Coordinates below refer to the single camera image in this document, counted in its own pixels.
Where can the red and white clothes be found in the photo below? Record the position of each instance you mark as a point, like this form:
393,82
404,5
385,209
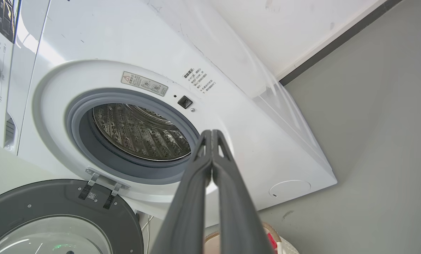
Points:
271,243

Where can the black washing machine display panel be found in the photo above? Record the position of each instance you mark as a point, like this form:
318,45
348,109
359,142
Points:
2,17

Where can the black door latch socket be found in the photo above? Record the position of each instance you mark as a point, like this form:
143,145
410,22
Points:
185,102

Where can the silver metal door hinge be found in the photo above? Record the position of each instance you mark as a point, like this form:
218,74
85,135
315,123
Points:
101,178

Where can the stainless steel washing machine drum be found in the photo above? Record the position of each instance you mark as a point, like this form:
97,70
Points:
136,130

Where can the small printed text label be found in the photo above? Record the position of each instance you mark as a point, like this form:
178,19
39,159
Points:
200,80

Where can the dark wall baseboard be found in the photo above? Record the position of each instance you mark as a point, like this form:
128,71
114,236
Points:
337,42

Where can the white plastic laundry basket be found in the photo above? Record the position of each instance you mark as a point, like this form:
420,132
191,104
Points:
272,230

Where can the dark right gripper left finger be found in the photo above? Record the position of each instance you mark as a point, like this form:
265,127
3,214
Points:
185,211

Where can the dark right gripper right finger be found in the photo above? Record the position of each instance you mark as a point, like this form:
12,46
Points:
235,211

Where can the grey warning label sticker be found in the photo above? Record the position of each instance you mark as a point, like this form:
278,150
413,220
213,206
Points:
144,83

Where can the black round washer door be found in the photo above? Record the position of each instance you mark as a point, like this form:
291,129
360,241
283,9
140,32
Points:
37,201

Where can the QR code sticker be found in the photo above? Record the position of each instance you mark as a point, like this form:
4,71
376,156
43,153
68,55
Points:
92,196

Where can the grey rubber door gasket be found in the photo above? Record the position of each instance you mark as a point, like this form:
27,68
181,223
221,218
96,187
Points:
79,141

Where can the round white filter cover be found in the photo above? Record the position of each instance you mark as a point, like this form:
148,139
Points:
290,189

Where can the white front-load washing machine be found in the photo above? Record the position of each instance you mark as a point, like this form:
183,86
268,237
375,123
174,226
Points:
249,148

